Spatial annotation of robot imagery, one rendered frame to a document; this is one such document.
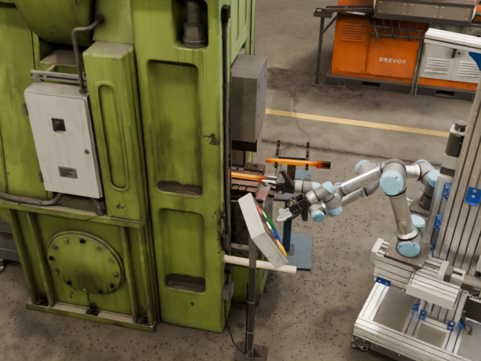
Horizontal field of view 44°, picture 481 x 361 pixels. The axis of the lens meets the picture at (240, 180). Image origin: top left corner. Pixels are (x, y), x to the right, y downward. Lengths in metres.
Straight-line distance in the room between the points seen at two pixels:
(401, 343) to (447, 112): 3.60
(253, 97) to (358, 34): 3.88
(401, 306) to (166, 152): 1.88
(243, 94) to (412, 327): 1.84
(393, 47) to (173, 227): 4.14
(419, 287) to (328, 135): 2.96
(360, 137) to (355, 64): 1.25
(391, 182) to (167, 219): 1.35
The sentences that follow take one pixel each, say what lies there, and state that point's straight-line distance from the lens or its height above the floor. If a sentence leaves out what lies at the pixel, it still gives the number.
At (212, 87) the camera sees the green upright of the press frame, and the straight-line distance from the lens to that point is 2.98.
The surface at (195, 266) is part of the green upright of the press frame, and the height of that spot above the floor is 0.53.
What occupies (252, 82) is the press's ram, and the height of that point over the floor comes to 1.74.
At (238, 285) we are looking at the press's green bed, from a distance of 4.15.
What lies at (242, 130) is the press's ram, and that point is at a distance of 3.35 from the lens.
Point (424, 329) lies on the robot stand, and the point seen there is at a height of 0.21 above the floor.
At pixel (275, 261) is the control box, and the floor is 0.98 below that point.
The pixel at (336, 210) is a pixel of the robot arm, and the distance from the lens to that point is 3.32.
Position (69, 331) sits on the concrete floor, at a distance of 4.26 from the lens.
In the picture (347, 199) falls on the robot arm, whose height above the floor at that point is 0.98.
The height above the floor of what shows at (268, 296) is 0.00.
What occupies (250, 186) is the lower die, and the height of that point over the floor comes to 0.98.
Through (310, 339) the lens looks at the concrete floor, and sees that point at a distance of 4.10.
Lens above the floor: 3.14
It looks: 35 degrees down
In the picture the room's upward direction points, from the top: 1 degrees clockwise
